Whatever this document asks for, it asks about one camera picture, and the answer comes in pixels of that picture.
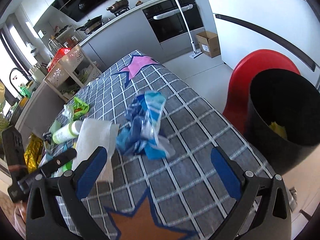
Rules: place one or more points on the white refrigerator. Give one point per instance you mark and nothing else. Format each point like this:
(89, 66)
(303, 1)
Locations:
(286, 26)

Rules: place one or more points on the gold foil bag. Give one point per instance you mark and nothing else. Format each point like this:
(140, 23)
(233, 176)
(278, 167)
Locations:
(33, 153)

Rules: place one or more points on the white green plastic bag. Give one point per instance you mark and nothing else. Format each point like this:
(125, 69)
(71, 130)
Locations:
(68, 112)

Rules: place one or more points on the cardboard box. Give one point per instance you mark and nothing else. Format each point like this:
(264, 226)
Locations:
(209, 43)

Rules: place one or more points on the black built-in oven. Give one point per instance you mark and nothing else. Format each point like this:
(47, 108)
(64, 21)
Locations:
(172, 26)

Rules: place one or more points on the blue plastic wrapper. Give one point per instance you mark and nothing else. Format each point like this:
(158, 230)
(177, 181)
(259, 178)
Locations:
(142, 135)

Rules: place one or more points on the beige storage rack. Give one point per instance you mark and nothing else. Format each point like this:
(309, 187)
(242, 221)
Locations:
(72, 72)

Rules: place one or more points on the red plastic stool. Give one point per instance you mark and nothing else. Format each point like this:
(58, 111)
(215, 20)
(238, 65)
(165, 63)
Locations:
(236, 108)

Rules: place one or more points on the black kitchen faucet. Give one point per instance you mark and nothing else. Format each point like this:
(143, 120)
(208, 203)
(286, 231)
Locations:
(16, 78)

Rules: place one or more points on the green drink bottle white cap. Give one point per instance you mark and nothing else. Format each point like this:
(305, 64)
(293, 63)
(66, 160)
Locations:
(67, 132)

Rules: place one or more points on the white stick vacuum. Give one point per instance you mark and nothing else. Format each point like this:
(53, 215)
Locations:
(181, 10)

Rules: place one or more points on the black trash bin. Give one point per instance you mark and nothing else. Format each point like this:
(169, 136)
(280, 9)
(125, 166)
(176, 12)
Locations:
(283, 118)

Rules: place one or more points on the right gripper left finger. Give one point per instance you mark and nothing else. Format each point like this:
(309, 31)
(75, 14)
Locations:
(44, 217)

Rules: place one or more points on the red plastic basket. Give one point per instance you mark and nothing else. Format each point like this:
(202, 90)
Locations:
(60, 53)

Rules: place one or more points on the grey checked tablecloth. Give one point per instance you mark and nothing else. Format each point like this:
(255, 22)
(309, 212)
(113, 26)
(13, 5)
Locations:
(181, 197)

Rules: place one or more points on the brown pot on stove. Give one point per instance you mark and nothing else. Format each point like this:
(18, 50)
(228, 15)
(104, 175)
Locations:
(119, 7)

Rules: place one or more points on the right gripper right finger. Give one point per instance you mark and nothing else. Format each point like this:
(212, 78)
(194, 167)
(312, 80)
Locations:
(261, 210)

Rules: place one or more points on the green snack wrapper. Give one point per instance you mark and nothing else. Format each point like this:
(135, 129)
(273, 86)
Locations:
(80, 108)

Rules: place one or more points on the black wok on stove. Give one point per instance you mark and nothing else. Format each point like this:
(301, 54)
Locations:
(91, 25)

